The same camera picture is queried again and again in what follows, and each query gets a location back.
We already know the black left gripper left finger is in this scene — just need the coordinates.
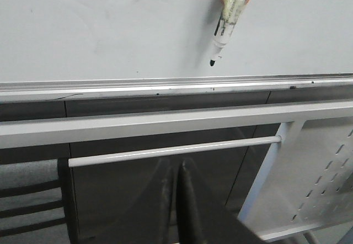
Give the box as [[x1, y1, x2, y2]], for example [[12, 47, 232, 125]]
[[105, 160, 174, 243]]

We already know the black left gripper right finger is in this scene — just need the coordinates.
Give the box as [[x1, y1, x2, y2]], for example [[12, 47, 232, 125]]
[[176, 163, 265, 243]]

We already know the white black whiteboard marker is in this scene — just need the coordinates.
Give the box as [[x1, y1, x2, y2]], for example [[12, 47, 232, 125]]
[[210, 0, 250, 67]]

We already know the large white whiteboard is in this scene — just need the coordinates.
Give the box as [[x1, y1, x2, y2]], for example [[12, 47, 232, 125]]
[[1, 0, 352, 103]]

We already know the black slatted chair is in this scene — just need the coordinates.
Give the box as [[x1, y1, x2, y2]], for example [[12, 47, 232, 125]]
[[1, 158, 78, 243]]

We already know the white metal pegboard stand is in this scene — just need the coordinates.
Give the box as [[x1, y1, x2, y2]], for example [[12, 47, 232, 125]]
[[1, 101, 352, 240]]

